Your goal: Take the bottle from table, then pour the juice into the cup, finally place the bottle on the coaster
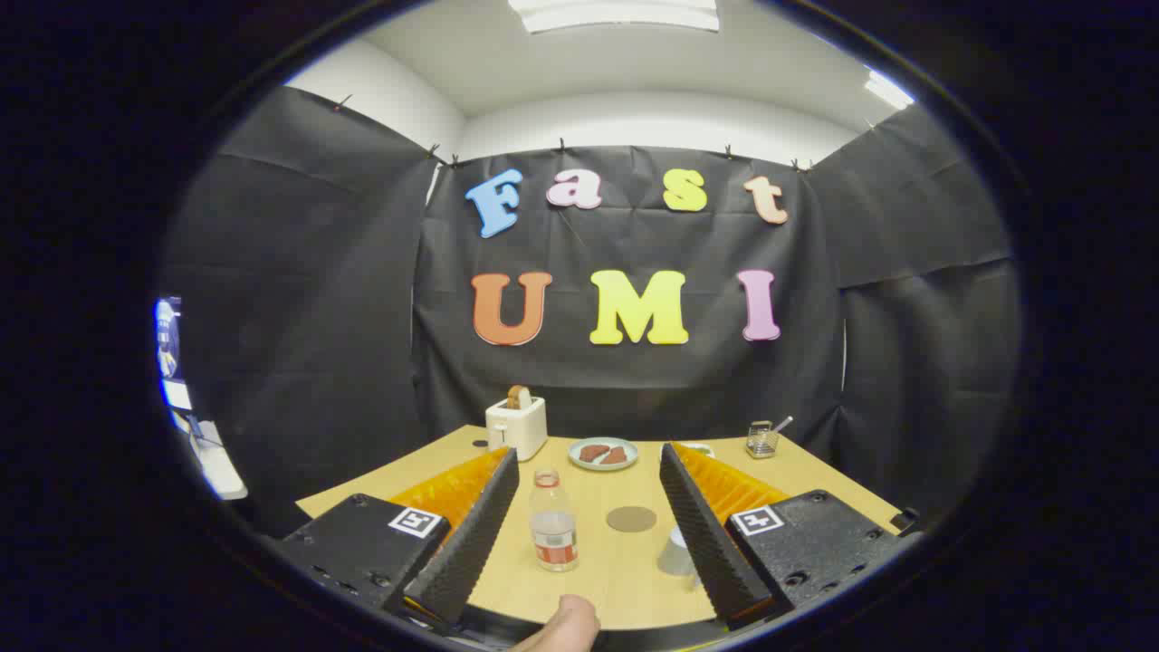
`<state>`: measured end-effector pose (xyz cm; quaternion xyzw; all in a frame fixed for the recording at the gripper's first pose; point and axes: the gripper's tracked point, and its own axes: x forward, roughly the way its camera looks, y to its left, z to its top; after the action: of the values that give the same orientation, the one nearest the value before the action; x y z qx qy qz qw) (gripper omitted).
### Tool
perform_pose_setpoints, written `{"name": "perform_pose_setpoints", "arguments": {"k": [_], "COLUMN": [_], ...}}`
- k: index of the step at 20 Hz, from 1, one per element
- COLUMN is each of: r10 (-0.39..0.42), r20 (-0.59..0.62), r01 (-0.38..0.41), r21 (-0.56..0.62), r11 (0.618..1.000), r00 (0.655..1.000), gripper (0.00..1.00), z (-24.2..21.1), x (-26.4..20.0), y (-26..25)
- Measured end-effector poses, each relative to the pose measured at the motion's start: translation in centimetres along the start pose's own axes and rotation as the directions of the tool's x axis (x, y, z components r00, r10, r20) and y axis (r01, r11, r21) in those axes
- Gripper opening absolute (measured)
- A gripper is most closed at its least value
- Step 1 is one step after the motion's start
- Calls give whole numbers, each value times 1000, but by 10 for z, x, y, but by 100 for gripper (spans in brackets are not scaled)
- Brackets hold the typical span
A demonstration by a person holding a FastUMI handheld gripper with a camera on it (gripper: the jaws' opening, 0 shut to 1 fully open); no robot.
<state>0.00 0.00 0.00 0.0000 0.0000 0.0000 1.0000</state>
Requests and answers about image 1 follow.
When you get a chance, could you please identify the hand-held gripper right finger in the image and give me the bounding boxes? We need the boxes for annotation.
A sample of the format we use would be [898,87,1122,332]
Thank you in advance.
[658,441,917,628]

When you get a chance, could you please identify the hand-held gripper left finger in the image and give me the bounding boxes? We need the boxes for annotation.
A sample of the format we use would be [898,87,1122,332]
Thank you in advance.
[276,446,522,628]

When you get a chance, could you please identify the white cup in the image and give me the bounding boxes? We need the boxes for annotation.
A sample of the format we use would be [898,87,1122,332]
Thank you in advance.
[657,525,699,579]

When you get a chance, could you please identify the clear plastic juice bottle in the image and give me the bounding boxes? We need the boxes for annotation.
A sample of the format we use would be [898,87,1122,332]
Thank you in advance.
[529,468,580,573]

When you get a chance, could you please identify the wooden table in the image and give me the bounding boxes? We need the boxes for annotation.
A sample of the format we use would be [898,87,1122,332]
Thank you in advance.
[296,424,906,632]

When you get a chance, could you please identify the pale green plate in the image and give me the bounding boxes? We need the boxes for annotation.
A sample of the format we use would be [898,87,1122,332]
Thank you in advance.
[568,437,639,472]

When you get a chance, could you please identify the white toaster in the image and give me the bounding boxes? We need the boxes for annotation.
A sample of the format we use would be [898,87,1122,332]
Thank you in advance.
[485,396,549,462]

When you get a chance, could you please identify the small ceiling light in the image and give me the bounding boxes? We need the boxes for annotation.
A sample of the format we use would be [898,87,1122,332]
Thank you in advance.
[863,68,915,111]

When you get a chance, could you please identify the long ceiling light panel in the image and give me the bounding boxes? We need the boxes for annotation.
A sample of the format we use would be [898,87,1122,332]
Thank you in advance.
[507,0,721,34]

